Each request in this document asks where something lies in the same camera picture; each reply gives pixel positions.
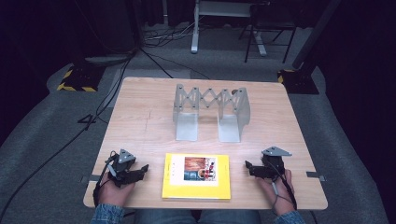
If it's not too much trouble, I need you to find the grey metal expandable book rack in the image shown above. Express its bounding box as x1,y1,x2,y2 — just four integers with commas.
172,83,251,144

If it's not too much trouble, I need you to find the black chair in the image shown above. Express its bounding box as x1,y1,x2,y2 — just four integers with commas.
238,2,298,64

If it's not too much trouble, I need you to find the white desk frame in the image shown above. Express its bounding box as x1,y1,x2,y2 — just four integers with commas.
190,0,269,58

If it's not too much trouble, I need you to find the striped black stand base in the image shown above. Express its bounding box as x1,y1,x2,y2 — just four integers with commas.
56,64,106,93
277,68,320,95

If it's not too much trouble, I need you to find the person's left leg in jeans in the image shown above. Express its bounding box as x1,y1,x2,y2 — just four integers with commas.
134,208,198,224

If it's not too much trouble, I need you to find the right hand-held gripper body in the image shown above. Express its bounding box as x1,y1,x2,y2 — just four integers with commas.
255,146,293,182

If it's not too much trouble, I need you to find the right hand-held gripper black cable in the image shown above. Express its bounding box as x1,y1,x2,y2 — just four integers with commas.
266,160,299,216

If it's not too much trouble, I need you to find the long black floor cable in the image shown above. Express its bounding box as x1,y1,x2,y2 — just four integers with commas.
0,49,138,220

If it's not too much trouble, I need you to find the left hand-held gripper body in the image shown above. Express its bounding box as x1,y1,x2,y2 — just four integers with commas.
105,148,142,189

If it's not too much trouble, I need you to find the dark slanted stand pole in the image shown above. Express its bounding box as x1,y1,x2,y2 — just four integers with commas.
291,0,343,70

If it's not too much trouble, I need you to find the person's leg in jeans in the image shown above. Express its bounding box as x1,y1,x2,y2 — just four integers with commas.
198,208,262,224
134,208,198,224

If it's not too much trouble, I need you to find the person's right hand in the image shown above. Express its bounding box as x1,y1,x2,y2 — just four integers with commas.
255,168,296,217

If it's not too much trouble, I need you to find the person's left hand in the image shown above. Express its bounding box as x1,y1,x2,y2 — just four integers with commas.
97,172,136,208

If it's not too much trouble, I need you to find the grey tape strip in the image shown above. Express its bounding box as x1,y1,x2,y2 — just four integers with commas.
305,171,327,183
80,175,103,184

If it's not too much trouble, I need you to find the yellow book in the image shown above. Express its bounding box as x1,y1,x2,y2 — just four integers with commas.
161,152,233,201

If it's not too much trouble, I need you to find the person's right leg in jeans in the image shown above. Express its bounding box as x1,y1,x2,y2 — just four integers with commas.
198,208,262,224

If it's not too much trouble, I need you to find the bundle of floor cables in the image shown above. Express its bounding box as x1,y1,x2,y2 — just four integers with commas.
141,18,211,80

